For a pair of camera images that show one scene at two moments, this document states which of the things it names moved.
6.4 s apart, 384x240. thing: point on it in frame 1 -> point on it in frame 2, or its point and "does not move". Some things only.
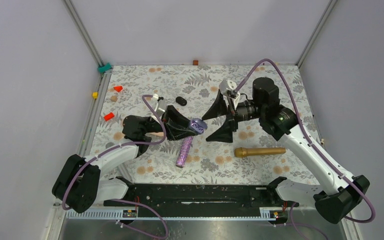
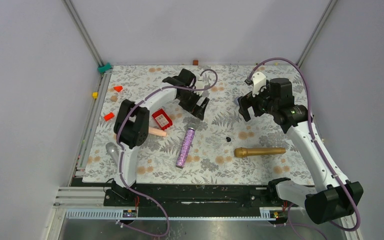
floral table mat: (204, 123) does not move
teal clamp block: (102, 69) does not move
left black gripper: (175, 125) -> (196, 110)
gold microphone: (239, 152) does not move
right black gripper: (224, 133) -> (248, 100)
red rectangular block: (109, 116) does not move
